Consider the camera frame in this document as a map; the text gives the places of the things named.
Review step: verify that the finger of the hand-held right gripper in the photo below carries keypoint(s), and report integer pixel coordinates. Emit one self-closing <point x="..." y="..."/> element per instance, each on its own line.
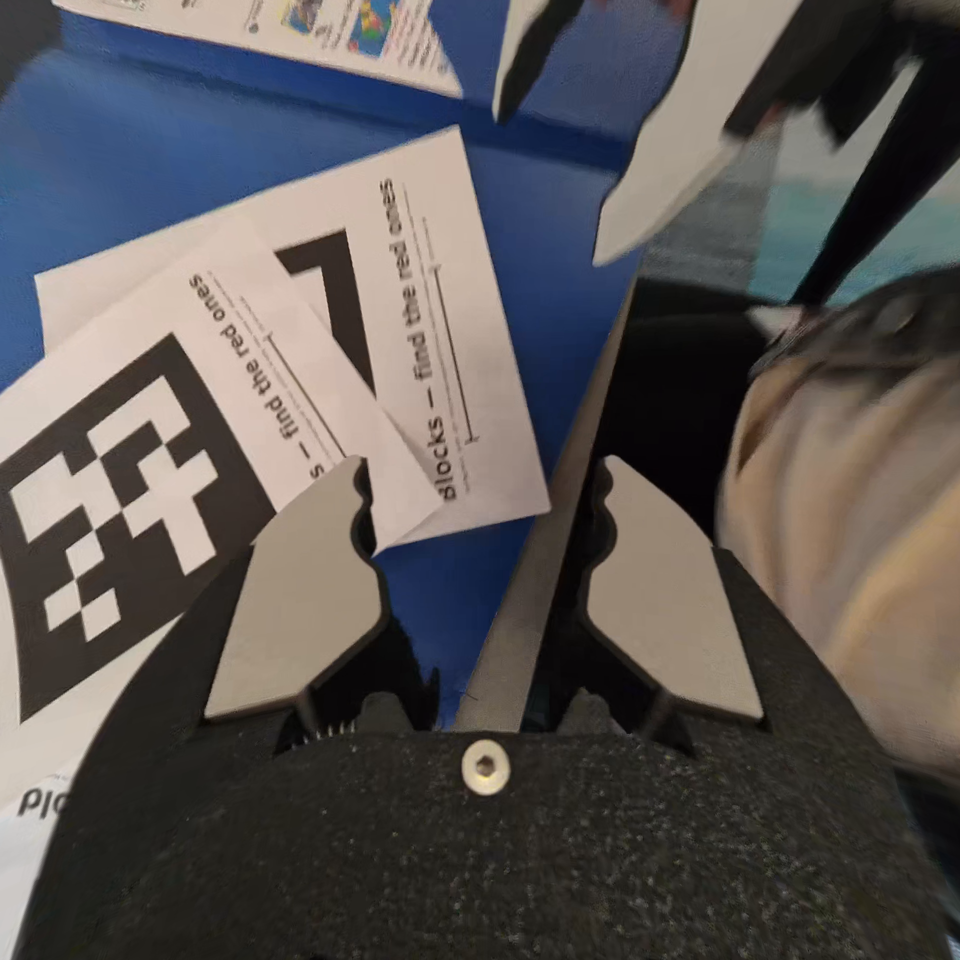
<point x="521" y="37"/>
<point x="675" y="165"/>

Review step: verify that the blue folder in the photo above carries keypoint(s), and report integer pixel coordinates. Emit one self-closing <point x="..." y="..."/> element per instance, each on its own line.
<point x="150" y="165"/>

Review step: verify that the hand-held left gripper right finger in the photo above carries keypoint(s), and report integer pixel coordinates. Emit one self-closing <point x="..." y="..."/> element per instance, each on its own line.
<point x="660" y="600"/>

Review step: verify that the printed sheet with colour pictures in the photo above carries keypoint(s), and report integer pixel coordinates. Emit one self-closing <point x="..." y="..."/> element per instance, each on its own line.
<point x="337" y="30"/>

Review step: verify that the white sheet with black code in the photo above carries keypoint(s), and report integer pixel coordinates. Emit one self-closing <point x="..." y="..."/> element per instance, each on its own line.
<point x="247" y="360"/>
<point x="465" y="300"/>
<point x="22" y="832"/>

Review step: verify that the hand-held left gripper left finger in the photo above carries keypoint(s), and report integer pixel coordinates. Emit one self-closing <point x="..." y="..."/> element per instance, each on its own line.
<point x="300" y="600"/>

